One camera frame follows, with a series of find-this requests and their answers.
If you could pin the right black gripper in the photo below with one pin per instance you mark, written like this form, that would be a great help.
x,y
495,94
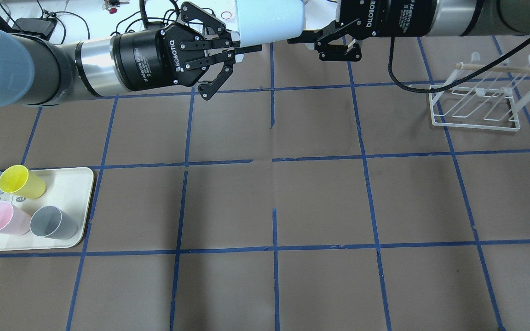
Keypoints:
x,y
391,17

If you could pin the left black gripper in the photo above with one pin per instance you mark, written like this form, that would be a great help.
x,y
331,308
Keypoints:
x,y
143,57

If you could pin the light blue ikea cup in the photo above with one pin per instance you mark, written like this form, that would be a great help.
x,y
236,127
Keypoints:
x,y
267,21

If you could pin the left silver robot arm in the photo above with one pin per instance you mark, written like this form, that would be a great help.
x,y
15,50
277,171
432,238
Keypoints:
x,y
37,73

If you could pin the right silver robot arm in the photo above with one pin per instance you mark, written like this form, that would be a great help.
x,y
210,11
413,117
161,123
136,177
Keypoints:
x,y
473,18

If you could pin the cream cup tray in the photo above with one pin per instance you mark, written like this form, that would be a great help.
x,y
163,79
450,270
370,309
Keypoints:
x,y
69,189

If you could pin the yellow ikea cup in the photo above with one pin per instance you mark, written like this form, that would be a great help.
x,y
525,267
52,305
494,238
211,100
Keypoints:
x,y
19,180

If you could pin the grey ikea cup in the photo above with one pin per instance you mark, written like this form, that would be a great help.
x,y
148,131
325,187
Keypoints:
x,y
52,223

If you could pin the pink ikea cup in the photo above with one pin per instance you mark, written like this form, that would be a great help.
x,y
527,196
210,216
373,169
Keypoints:
x,y
13,220

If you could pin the black power adapter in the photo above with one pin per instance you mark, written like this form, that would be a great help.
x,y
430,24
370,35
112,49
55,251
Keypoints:
x,y
42,28

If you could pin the white wire cup rack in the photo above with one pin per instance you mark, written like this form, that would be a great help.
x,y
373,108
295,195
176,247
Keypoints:
x,y
493,102

